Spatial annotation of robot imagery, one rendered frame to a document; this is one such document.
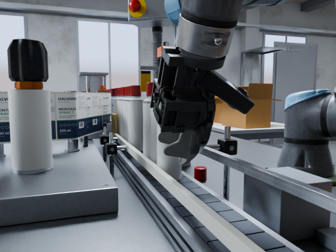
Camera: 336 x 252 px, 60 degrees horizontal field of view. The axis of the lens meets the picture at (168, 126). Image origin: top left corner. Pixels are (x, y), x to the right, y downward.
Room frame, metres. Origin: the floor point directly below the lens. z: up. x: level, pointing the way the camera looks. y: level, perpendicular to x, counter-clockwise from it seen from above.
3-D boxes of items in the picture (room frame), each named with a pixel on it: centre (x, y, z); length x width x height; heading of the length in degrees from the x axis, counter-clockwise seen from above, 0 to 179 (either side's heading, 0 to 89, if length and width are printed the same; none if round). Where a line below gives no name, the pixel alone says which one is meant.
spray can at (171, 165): (0.59, 0.00, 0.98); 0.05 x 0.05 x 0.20
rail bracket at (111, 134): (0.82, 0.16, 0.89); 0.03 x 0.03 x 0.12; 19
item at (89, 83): (1.21, 0.30, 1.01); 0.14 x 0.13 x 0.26; 19
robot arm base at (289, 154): (0.82, -0.40, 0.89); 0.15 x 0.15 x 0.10
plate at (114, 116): (1.11, 0.21, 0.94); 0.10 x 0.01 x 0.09; 19
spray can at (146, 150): (0.71, 0.04, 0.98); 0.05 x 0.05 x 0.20
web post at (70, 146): (0.91, 0.30, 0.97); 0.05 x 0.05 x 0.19
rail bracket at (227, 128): (0.55, -0.10, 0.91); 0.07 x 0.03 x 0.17; 109
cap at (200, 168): (0.76, -0.09, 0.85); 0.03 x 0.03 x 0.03
